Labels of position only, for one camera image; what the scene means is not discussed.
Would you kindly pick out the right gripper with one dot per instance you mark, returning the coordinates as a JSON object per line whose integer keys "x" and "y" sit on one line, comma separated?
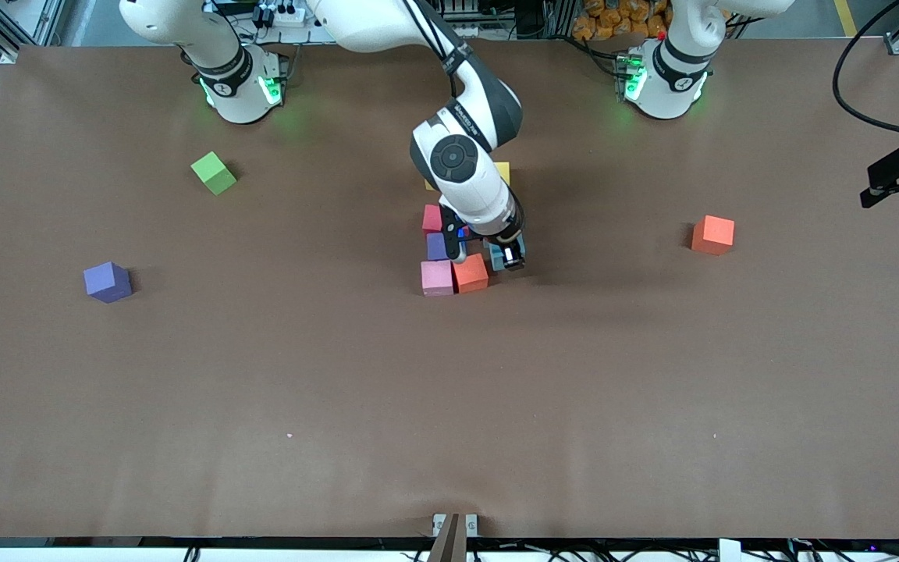
{"x": 509, "y": 244}

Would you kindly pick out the blue foam cube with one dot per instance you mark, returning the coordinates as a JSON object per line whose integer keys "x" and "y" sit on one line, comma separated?
{"x": 493, "y": 256}

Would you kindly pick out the orange foam cube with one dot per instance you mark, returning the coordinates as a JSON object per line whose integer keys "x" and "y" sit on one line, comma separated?
{"x": 470, "y": 273}
{"x": 712, "y": 235}

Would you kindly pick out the pink foam cube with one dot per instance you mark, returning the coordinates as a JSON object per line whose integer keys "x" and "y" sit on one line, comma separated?
{"x": 437, "y": 279}

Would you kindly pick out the purple foam cube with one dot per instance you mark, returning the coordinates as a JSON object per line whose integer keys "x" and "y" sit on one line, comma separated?
{"x": 106, "y": 282}
{"x": 436, "y": 246}

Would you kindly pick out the red foam cube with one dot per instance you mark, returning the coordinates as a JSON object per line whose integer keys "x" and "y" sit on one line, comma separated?
{"x": 431, "y": 218}

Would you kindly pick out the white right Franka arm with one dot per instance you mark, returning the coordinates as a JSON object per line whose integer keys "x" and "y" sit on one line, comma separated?
{"x": 481, "y": 195}

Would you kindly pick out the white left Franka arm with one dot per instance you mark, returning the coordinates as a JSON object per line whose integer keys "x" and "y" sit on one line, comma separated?
{"x": 664, "y": 70}

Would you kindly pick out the pile of orange objects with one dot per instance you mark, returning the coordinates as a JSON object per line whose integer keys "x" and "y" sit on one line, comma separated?
{"x": 613, "y": 19}

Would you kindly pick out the green foam cube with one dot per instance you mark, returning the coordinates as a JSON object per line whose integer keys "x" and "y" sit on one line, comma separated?
{"x": 213, "y": 173}

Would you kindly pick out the white tag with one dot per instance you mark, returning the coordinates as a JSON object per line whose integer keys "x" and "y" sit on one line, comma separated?
{"x": 729, "y": 551}

